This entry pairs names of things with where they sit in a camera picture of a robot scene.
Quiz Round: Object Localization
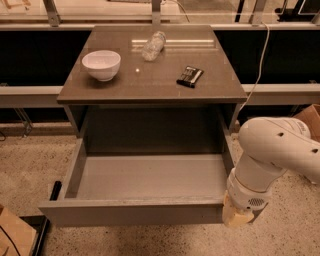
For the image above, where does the cardboard box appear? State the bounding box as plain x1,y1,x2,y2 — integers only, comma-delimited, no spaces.
295,104,320,142
0,205,36,256

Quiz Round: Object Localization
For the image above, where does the black snack packet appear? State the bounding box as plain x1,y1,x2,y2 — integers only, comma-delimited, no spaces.
176,66,204,88

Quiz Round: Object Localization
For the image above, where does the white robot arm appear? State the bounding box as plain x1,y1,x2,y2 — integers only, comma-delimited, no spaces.
222,117,320,228

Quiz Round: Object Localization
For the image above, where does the grey drawer cabinet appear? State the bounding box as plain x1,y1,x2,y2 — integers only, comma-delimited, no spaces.
57,25,246,155

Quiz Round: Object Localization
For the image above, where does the cardboard box right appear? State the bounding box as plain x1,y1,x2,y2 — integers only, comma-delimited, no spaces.
295,104,320,142

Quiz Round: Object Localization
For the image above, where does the black metal stand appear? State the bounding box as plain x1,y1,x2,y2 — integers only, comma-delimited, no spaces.
20,181,62,256

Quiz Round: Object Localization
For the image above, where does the white ceramic bowl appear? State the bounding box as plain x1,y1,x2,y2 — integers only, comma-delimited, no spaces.
81,50,121,81

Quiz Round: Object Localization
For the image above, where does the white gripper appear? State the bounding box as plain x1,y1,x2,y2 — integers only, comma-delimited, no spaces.
222,169,272,228

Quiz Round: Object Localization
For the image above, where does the grey top drawer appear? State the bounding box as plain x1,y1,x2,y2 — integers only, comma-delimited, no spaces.
39,107,235,227

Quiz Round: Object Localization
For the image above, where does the white cable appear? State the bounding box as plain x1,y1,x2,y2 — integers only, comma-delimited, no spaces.
237,21,271,114

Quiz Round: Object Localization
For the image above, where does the clear plastic bottle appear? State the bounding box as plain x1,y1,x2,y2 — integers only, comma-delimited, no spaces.
142,31,166,61

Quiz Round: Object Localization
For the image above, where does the cardboard box left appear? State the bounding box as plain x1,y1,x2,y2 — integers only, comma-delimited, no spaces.
0,205,36,256

